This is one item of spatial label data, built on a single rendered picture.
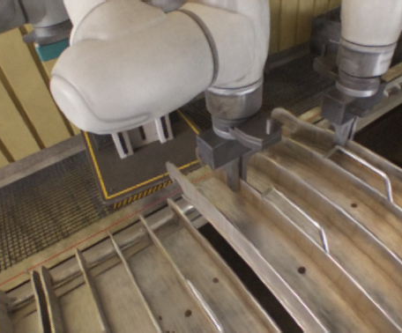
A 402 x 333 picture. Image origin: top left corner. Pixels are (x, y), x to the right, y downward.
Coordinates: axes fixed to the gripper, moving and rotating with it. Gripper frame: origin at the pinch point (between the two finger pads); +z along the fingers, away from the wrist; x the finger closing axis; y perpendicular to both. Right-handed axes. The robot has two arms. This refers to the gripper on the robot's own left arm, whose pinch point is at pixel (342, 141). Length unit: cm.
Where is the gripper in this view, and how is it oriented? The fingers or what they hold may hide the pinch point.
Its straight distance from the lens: 70.7
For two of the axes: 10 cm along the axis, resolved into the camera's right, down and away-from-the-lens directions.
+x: 8.3, -4.4, 3.3
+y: 5.4, 5.3, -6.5
